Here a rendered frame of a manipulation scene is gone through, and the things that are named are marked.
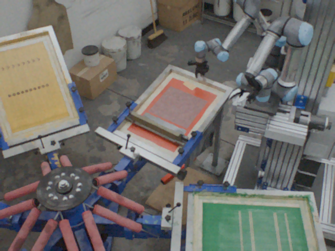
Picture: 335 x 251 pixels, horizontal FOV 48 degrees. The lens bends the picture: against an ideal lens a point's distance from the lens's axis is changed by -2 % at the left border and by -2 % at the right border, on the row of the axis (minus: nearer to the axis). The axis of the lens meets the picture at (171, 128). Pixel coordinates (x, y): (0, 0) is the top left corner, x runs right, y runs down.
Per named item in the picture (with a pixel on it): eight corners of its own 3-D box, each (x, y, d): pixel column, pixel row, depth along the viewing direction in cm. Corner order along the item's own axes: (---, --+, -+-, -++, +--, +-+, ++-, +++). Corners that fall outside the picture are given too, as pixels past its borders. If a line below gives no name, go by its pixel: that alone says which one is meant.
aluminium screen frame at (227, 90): (169, 67, 314) (169, 64, 311) (233, 92, 291) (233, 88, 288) (110, 134, 277) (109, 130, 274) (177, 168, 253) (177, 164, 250)
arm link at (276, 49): (274, 56, 284) (277, 41, 274) (264, 47, 292) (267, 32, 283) (287, 53, 287) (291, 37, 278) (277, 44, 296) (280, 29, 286)
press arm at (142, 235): (281, 237, 230) (283, 232, 226) (282, 246, 226) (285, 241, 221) (80, 226, 236) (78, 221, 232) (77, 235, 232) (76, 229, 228)
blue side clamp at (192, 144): (196, 135, 270) (196, 128, 265) (202, 137, 268) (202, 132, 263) (173, 166, 256) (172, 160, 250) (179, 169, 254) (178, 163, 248)
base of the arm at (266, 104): (275, 95, 266) (278, 84, 259) (271, 109, 256) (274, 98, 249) (254, 91, 270) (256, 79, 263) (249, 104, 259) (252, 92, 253)
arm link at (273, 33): (273, 7, 219) (232, 81, 227) (289, 13, 213) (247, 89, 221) (278, 14, 228) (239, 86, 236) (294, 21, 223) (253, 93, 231)
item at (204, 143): (205, 138, 325) (208, 109, 303) (214, 142, 322) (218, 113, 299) (176, 173, 298) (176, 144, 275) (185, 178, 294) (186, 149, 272)
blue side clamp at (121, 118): (134, 106, 293) (132, 100, 287) (139, 109, 291) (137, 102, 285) (109, 134, 278) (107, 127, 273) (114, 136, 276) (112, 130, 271)
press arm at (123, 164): (131, 153, 259) (129, 149, 255) (137, 157, 257) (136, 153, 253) (114, 172, 251) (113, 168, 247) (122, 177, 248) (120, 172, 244)
